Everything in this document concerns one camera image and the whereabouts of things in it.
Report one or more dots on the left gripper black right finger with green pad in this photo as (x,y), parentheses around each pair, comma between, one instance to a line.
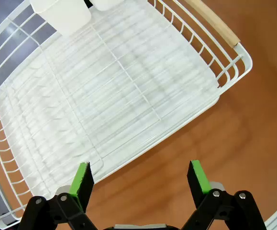
(199,184)

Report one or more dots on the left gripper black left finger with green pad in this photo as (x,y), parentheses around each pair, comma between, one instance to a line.
(80,189)

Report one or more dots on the white plastic cutlery holder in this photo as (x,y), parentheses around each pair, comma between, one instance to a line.
(66,14)

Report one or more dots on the white plastic drip tray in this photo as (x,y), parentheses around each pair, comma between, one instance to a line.
(133,79)

